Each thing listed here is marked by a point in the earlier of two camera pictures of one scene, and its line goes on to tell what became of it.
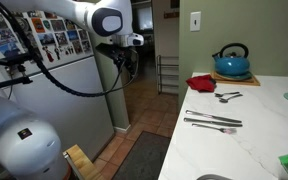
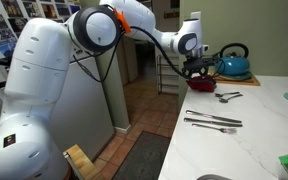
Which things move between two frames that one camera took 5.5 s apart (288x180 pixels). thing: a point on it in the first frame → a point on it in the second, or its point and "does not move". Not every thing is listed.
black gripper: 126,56 → 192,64
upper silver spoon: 221,94 does not move
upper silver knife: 200,114 does not move
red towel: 203,83 does not move
